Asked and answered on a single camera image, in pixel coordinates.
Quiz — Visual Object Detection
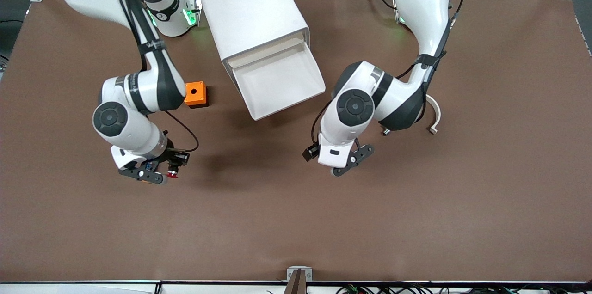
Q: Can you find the white drawer cabinet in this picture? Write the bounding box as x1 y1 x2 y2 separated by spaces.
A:
194 0 311 96

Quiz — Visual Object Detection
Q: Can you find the orange button box with hole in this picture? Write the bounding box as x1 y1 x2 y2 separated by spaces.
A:
184 81 209 109

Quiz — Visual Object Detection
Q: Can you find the beige cabinet drawer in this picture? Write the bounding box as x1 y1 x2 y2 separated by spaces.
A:
229 35 305 69
231 43 327 121

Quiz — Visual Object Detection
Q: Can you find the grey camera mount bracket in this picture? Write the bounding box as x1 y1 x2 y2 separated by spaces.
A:
286 266 313 282

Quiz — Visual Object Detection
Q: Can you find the black cable bundle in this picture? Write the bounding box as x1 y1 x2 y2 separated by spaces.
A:
335 282 592 294

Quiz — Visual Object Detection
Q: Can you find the brown camera pole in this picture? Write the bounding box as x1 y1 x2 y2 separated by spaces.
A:
284 269 308 294

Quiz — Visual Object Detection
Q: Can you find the white curved plastic bracket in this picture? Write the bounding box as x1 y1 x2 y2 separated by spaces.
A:
425 94 442 135

